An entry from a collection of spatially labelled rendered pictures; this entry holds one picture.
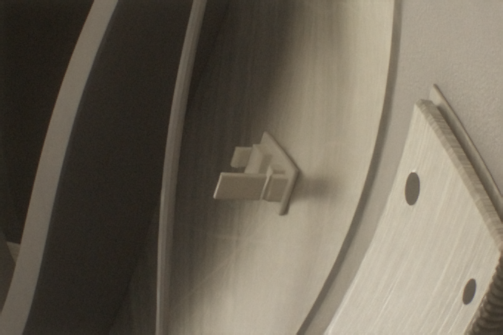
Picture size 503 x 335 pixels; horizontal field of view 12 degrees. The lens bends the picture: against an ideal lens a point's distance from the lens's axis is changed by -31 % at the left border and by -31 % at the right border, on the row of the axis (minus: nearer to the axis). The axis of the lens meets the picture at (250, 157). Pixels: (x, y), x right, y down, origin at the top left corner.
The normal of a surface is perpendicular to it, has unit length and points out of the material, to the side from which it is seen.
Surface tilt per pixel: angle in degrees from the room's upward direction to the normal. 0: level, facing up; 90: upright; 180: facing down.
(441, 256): 90
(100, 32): 90
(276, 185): 115
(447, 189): 90
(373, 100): 90
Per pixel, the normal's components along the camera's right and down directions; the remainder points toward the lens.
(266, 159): 0.40, 0.53
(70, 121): -0.87, -0.04
